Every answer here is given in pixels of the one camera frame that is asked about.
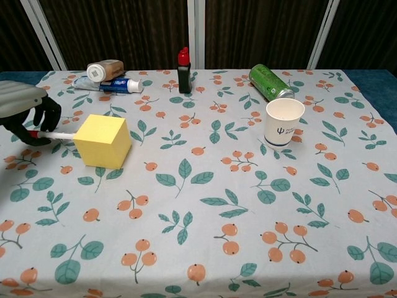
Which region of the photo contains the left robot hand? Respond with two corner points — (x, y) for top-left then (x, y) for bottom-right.
(0, 80), (62, 147)

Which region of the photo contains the white marker with red cap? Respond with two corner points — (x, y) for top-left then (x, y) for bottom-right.
(29, 130), (76, 140)

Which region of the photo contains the yellow foam cube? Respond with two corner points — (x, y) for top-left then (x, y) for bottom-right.
(73, 114), (132, 170)

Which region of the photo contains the brown spice jar white lid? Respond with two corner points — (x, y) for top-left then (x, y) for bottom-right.
(86, 59), (125, 83)

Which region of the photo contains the blue and white toothpaste tube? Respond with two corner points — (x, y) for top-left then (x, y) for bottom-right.
(71, 76), (145, 94)

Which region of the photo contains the black bottle with red cap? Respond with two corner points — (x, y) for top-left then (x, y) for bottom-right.
(177, 47), (193, 94)

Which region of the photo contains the floral patterned tablecloth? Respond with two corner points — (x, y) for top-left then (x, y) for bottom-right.
(0, 69), (397, 298)

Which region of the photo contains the green drink can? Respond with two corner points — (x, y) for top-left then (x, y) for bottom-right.
(249, 63), (295, 102)

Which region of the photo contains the white paper cup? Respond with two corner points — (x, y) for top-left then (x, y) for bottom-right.
(264, 98), (306, 148)

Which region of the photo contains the white partition frame post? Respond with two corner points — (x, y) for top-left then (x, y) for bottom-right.
(306, 0), (341, 71)
(20, 0), (68, 71)
(187, 0), (206, 70)

